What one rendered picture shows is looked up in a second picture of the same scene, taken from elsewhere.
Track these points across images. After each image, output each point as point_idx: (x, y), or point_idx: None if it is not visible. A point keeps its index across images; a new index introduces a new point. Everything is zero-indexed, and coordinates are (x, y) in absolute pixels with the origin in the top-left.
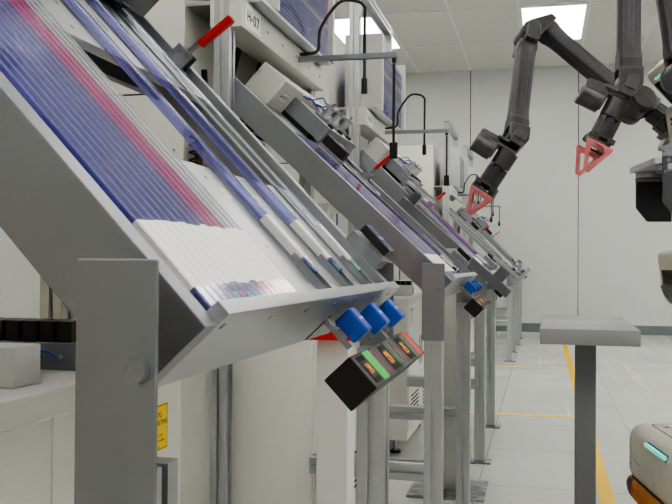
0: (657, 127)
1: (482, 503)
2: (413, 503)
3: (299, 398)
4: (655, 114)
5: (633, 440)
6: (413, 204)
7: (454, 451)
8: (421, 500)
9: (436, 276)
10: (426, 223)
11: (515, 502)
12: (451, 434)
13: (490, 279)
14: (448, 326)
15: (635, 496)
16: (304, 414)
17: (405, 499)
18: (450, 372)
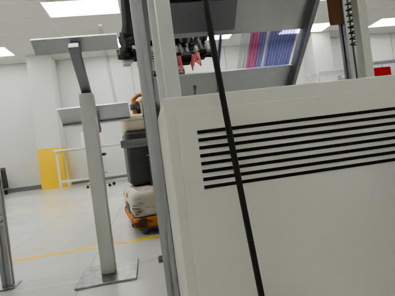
0: (130, 53)
1: (140, 259)
2: (152, 273)
3: None
4: (131, 47)
5: (146, 198)
6: (81, 52)
7: (113, 241)
8: (142, 273)
9: None
10: (85, 70)
11: (133, 255)
12: (111, 229)
13: (98, 119)
14: (100, 151)
15: (156, 221)
16: None
17: (143, 278)
18: (105, 184)
